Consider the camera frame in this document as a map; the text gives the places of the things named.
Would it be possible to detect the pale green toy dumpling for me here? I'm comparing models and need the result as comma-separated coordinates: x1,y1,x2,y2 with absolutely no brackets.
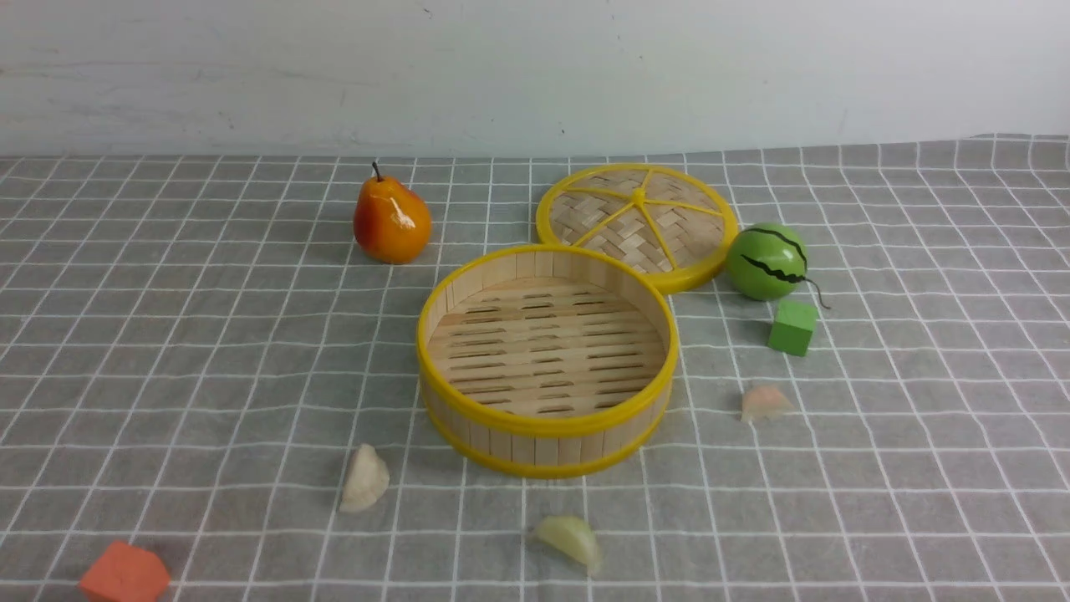
532,515,603,576

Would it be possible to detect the white toy dumpling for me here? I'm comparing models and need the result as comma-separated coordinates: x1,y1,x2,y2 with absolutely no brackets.
338,443,389,512

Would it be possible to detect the pinkish toy dumpling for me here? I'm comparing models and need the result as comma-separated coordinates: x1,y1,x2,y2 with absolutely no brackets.
739,385,796,425

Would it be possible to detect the bamboo steamer tray yellow rim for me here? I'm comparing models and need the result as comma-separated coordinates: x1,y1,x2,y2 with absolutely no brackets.
415,245,681,479

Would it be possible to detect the woven bamboo steamer lid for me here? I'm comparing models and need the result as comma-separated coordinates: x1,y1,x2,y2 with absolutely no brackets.
535,163,739,294

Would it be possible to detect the orange yellow toy pear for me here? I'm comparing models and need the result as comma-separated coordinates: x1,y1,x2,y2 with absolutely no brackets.
353,161,433,264

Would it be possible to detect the green toy watermelon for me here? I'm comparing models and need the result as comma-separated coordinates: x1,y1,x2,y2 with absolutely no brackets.
727,222,830,309

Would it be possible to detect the green wooden cube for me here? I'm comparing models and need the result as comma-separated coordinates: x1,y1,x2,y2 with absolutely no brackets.
766,298,819,357

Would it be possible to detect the grey checked tablecloth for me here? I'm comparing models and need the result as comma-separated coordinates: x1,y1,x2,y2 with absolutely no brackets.
1,135,1069,601

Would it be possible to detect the orange wooden block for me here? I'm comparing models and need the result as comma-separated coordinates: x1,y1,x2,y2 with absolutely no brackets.
78,541,171,601

